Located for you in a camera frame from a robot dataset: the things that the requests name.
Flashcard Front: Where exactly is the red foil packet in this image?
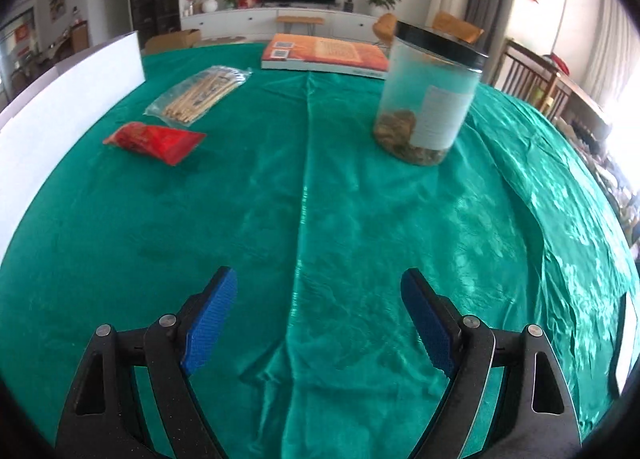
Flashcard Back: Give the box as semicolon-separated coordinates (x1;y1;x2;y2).
103;122;206;167

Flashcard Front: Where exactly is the bag of wooden sticks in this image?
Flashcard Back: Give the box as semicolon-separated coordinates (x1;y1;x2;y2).
143;65;253;128

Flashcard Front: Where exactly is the green satin tablecloth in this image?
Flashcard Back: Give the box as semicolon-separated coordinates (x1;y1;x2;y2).
1;44;638;458

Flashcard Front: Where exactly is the white cardboard storage box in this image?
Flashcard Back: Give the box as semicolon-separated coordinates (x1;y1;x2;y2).
1;32;145;252

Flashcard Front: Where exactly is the clear jar black lid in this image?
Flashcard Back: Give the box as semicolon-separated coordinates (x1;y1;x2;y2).
373;22;488;166

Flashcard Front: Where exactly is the wooden railing chair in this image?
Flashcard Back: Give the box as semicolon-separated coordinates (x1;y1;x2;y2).
490;39;612;138

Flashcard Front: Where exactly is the brown cardboard box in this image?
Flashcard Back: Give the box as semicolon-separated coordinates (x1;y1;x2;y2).
144;29;202;55

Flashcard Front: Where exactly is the dining table with chairs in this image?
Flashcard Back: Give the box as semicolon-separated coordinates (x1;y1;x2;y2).
1;20;90;101

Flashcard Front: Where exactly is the orange hardcover book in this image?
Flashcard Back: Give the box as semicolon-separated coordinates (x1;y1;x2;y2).
262;34;390;80

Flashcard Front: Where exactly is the orange lounge chair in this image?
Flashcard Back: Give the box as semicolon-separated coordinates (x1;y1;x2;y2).
372;11;484;46

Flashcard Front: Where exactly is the white tv cabinet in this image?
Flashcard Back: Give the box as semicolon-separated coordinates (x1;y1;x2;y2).
181;8;378;43

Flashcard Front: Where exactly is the small wooden bench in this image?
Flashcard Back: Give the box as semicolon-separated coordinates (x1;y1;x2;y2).
276;15;326;37

